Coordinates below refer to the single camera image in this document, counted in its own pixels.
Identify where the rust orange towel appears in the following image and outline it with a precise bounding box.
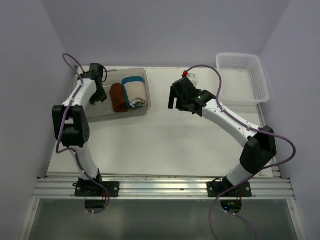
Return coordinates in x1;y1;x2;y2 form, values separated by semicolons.
109;83;129;113

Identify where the blue beige Doraemon towel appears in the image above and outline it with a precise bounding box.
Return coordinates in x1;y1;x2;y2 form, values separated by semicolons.
121;76;148;109

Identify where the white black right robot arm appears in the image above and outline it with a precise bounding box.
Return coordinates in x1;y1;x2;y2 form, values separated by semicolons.
168;86;277;197

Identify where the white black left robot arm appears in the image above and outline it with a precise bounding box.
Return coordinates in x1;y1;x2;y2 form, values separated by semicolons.
52;70;109;197

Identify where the grey translucent plastic bin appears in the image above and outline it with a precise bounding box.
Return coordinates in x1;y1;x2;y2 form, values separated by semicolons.
72;67;152;123

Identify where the white plastic mesh basket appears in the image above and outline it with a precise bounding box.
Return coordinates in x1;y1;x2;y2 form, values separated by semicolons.
216;53;270;106

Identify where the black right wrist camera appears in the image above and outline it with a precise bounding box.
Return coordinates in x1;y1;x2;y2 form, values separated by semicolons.
172;77;198;98

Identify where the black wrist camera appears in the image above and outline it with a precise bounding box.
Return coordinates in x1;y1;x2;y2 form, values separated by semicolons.
172;77;198;98
89;63;105;78

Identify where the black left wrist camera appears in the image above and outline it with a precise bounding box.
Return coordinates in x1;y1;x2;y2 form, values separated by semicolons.
89;63;105;78

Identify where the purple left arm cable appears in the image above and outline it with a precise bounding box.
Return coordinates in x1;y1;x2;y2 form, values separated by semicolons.
55;53;111;208

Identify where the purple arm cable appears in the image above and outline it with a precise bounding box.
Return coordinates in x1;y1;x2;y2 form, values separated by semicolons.
187;64;298;240
55;53;111;208

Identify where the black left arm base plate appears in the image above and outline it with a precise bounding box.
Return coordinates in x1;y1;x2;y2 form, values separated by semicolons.
72;179;120;198

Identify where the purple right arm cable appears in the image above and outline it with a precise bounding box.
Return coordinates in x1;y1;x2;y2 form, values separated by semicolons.
187;64;298;240

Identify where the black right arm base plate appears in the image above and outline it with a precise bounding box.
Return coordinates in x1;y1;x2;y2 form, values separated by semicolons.
206;178;253;198

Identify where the aluminium extrusion rail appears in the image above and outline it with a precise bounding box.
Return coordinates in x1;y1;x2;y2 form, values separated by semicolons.
32;172;295;200

